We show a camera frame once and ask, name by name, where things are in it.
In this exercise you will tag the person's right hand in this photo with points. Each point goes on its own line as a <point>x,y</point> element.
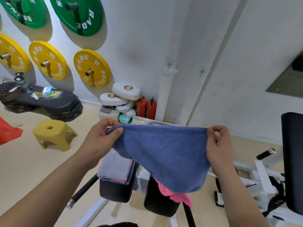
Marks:
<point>220,153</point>

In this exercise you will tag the person's left hand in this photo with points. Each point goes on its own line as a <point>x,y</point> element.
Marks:
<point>97,146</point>

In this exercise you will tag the grey towel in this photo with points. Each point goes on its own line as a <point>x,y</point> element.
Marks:
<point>113,167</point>

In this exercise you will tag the pink towel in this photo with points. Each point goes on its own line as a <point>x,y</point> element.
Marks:
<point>177,197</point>
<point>126,178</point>

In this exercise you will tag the person's left forearm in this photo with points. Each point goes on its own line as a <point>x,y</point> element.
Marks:
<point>47,193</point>

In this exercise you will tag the person's right forearm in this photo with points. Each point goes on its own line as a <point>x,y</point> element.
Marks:
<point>241,203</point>

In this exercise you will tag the person's black shorts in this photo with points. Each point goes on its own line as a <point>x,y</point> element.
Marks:
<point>118,225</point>

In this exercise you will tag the beige plastic container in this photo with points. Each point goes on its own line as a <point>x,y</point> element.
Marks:
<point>107,115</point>

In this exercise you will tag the grey flat pad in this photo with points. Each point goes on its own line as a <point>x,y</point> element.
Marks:
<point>106,109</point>

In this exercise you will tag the teal dumbbell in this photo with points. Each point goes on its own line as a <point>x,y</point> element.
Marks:
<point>125,119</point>

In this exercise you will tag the yellow plastic stool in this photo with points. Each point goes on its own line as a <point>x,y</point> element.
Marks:
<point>56,134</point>

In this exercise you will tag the black aerobic step platform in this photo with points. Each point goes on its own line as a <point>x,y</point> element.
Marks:
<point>64,106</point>

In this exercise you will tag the silver slotted foot plate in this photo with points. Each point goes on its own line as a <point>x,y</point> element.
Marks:
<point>144,121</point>

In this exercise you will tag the colourful snack packet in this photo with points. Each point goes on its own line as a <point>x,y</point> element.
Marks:
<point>56,95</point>

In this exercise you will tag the blue white tissue pack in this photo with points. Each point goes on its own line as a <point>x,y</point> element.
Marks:
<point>48,91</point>

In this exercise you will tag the black seat pad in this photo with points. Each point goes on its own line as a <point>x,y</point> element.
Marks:
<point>293,163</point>

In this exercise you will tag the white game controller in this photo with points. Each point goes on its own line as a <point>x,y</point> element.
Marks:
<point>35,96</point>

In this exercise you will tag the yellow weight plate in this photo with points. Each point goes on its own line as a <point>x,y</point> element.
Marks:
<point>100,63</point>
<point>58,57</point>
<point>17,50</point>

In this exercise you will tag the orange plastic bag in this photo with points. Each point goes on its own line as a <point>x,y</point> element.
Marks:
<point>8,132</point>

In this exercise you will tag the clear water bottle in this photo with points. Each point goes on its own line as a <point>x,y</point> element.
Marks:
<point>24,85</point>

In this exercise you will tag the dark wicker basket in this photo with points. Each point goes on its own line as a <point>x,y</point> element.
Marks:
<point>8,90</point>

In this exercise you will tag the black textured foam roller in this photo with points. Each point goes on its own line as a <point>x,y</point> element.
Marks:
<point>298,63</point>

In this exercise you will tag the green weight plate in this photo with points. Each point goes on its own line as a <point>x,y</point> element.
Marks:
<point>94,11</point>
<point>36,8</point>

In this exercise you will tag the white weight machine frame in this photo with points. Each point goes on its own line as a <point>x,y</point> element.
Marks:
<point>262,172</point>

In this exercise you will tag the white exercise machine frame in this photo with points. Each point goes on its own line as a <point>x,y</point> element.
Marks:
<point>94,212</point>

